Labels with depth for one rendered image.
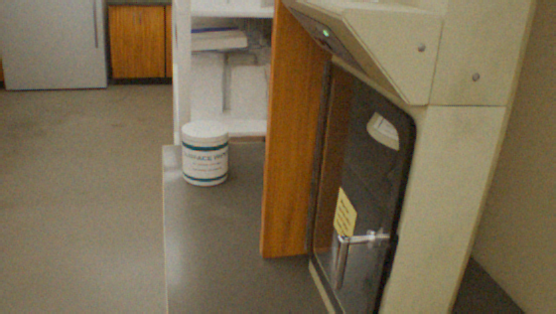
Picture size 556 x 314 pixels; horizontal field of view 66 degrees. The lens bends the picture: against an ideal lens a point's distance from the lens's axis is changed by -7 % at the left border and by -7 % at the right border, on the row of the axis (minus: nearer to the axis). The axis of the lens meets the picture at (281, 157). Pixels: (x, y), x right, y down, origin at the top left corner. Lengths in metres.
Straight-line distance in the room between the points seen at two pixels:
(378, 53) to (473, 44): 0.11
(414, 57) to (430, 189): 0.17
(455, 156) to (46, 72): 5.28
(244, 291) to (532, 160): 0.64
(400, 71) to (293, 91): 0.39
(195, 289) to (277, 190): 0.26
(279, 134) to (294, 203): 0.16
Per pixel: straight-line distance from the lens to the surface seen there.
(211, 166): 1.27
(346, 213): 0.73
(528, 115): 1.03
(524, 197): 1.05
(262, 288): 0.94
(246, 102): 1.82
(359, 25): 0.47
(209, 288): 0.94
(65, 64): 5.56
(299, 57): 0.85
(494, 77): 0.57
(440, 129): 0.55
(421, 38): 0.50
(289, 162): 0.91
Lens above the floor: 1.56
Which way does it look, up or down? 24 degrees down
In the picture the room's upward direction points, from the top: 4 degrees clockwise
